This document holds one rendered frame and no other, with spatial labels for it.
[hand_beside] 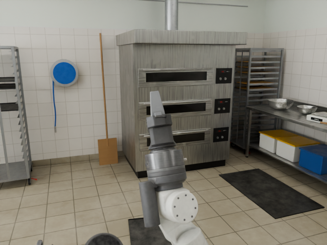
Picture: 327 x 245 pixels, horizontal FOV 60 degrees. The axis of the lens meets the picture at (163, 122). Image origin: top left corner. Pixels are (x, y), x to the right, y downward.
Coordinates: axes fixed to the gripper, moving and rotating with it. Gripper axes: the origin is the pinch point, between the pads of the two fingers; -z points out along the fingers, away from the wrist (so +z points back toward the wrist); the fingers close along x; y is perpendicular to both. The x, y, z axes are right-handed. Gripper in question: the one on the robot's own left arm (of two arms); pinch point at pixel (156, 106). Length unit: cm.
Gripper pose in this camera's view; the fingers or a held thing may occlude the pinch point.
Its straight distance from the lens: 67.2
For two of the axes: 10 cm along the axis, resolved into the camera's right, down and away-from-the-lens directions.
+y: -9.9, 1.5, -0.5
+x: 0.3, -1.5, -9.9
